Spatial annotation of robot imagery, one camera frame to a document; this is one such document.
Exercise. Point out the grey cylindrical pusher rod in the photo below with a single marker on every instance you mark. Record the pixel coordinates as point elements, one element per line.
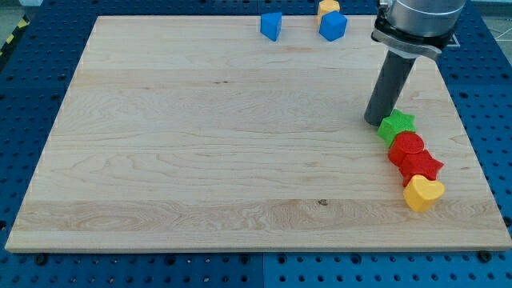
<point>391,79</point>

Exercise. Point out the green star block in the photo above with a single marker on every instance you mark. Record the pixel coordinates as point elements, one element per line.
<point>395,124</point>

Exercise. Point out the red cylinder block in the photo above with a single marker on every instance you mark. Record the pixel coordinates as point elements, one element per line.
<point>405,143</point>

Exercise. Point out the red star block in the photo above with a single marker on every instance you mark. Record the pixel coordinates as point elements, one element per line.
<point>423,164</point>

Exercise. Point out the yellow heart block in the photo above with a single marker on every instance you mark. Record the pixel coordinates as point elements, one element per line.
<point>420,194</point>

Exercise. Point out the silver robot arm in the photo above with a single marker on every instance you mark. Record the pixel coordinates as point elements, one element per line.
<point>410,29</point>

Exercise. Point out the blue cube block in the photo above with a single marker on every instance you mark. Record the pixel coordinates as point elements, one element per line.
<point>333,26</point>

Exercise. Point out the yellow hexagon block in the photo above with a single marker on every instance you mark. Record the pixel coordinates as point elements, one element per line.
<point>325,7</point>

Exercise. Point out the blue triangular prism block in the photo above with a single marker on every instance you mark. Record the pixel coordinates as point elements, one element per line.
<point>270,25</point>

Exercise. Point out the wooden board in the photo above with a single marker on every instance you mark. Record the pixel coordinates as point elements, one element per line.
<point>198,134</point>

